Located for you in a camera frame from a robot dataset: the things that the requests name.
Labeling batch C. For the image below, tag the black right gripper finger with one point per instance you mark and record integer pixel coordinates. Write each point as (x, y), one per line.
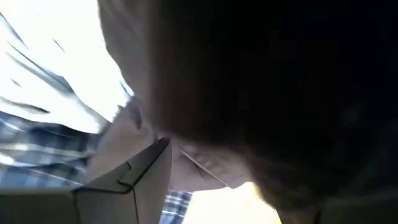
(146, 174)

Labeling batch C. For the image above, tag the dark blue plaid shirt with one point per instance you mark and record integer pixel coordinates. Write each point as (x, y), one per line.
(40, 155)

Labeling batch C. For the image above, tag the black garment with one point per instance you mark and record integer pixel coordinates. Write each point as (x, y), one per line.
(264, 93)

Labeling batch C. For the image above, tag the light blue woven garment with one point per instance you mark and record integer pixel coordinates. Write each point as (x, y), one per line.
(56, 62)

